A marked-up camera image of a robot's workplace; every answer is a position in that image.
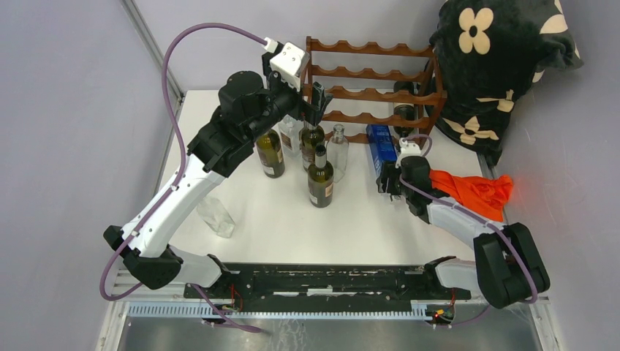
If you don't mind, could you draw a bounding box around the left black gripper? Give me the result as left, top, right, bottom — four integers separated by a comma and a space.
245, 53, 333, 143

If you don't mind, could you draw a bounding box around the blue square bottle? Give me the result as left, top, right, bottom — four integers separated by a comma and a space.
366, 124, 398, 183

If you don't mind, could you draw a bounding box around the small clear glass bottle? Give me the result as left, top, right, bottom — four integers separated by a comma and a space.
327, 124, 349, 182

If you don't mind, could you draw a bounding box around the green wine bottle front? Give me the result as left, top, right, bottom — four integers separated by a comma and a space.
307, 145, 334, 208

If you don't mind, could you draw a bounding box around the green wine bottle white label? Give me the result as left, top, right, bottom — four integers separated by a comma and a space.
393, 81, 419, 137

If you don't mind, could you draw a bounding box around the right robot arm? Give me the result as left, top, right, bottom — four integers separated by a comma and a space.
377, 156, 551, 309

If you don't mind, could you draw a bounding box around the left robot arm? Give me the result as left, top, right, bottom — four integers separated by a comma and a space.
103, 71, 333, 298

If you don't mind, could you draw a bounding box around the green wine bottle middle back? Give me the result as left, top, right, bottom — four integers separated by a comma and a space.
300, 122, 325, 171

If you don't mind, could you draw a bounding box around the clear bottle black cap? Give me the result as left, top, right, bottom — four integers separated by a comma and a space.
278, 116, 303, 158

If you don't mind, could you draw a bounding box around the green wine bottle far left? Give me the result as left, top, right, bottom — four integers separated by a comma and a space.
256, 129, 285, 178

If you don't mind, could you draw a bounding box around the brown wooden wine rack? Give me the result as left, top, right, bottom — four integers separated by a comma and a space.
302, 36, 447, 136

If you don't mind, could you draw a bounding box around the clear empty lying bottle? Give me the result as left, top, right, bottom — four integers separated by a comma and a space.
196, 196, 235, 238

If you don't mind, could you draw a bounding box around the orange cloth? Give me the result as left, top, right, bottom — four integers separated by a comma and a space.
430, 170, 514, 222

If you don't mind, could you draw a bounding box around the black floral blanket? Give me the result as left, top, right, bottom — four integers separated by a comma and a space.
426, 0, 583, 165

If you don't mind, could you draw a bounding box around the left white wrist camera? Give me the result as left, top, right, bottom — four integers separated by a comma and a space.
262, 37, 310, 91

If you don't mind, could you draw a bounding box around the black mounting rail base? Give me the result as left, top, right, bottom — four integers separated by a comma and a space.
203, 263, 472, 320

